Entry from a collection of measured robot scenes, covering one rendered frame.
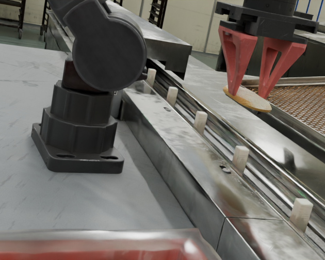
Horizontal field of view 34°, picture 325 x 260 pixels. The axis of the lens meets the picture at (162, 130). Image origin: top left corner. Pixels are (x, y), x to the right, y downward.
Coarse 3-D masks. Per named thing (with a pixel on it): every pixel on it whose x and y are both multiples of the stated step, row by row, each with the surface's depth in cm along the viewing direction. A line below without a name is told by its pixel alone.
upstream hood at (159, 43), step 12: (108, 0) 189; (144, 24) 129; (144, 36) 105; (156, 36) 109; (168, 36) 114; (156, 48) 104; (168, 48) 105; (180, 48) 106; (168, 60) 106; (180, 60) 106; (180, 72) 110
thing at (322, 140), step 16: (256, 80) 89; (288, 80) 90; (304, 80) 91; (320, 80) 92; (272, 96) 83; (304, 96) 84; (320, 96) 84; (272, 112) 74; (304, 112) 75; (320, 112) 76; (304, 128) 66; (320, 128) 69; (320, 144) 63
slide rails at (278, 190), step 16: (160, 80) 101; (176, 96) 90; (192, 112) 81; (208, 128) 74; (224, 144) 68; (256, 176) 59; (272, 176) 60; (272, 192) 56; (288, 192) 56; (320, 224) 49
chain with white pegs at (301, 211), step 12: (168, 96) 87; (204, 120) 74; (240, 156) 61; (240, 168) 61; (276, 204) 54; (300, 204) 48; (312, 204) 48; (288, 216) 52; (300, 216) 48; (300, 228) 49; (312, 240) 48; (324, 252) 46
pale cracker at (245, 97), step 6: (240, 90) 62; (246, 90) 63; (234, 96) 61; (240, 96) 60; (246, 96) 60; (252, 96) 60; (258, 96) 61; (240, 102) 59; (246, 102) 58; (252, 102) 58; (258, 102) 58; (264, 102) 59; (252, 108) 58; (258, 108) 57; (264, 108) 58; (270, 108) 58
